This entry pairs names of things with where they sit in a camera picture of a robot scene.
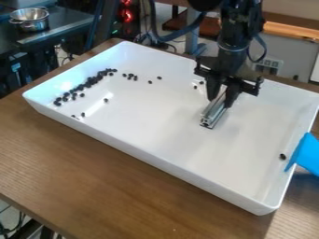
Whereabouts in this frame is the blue plastic tool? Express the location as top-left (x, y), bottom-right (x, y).
top-left (283, 132), bottom-right (319, 177)

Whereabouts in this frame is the silver metal bar tool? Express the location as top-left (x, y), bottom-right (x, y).
top-left (198, 92), bottom-right (231, 130)

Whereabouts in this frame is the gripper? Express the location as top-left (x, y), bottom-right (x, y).
top-left (193, 43), bottom-right (266, 108)

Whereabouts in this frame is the white tray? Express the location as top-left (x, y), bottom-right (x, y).
top-left (21, 40), bottom-right (319, 217)

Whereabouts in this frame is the pile of black bits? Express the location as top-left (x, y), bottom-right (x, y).
top-left (52, 67), bottom-right (120, 107)

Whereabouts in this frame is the silver pot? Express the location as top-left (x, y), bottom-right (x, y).
top-left (7, 7), bottom-right (51, 33)

